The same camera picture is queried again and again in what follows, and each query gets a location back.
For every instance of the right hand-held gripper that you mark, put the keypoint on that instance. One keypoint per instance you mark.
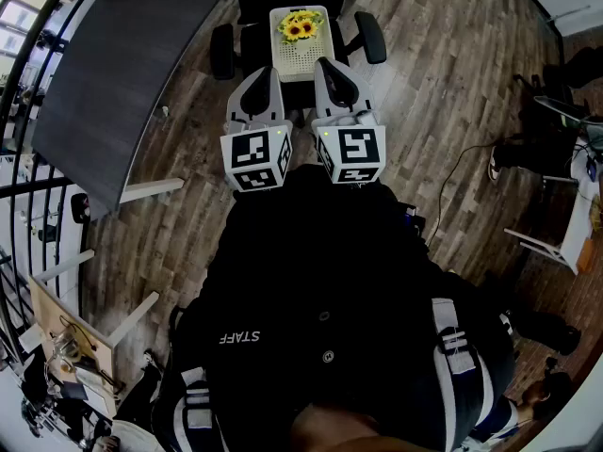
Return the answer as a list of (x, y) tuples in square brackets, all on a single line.
[(358, 149)]

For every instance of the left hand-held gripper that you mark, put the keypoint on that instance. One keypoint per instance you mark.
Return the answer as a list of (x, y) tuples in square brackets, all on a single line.
[(256, 156)]

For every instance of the beige perforated plastic basket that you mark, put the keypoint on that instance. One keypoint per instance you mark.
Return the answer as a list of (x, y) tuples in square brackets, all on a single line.
[(297, 61)]

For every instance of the yellow sunflower bouquet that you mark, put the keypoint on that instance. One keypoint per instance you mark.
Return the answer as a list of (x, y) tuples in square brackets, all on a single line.
[(299, 28)]

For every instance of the black office chair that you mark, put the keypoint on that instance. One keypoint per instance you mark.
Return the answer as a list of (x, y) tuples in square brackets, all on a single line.
[(369, 36)]

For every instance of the person's black jacket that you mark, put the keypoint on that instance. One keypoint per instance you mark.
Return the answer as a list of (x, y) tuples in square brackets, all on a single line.
[(320, 262)]

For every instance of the small black bin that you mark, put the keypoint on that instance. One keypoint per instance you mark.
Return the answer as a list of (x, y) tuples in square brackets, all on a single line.
[(80, 207)]

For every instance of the white desk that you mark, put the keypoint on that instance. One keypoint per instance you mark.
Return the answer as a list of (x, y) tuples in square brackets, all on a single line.
[(577, 224)]

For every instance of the black metal railing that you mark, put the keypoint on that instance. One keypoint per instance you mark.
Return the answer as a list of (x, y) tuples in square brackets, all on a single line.
[(19, 78)]

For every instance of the light wooden desk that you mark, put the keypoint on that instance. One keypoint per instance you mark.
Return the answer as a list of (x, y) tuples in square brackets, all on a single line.
[(52, 313)]

